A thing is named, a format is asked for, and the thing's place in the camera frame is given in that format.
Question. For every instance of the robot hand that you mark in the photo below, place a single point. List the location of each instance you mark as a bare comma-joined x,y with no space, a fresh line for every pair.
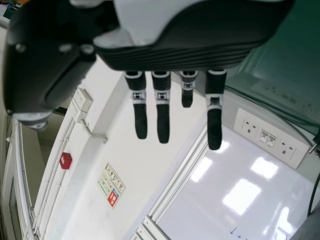
175,37

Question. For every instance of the white conduit pipe elbow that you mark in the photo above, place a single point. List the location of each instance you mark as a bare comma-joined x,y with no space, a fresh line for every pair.
93,131

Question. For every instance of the white socket strip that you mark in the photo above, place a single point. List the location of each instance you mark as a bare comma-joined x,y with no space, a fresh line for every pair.
272,138

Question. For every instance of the red fire alarm box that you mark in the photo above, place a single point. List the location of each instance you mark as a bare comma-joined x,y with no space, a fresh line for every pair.
66,160

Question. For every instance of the black plug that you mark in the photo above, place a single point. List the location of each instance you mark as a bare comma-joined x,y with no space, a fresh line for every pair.
316,146

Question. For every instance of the white wall junction box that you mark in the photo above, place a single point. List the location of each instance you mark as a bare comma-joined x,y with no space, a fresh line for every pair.
82,101

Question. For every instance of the wall safety poster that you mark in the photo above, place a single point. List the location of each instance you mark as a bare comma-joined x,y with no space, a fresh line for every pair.
111,185

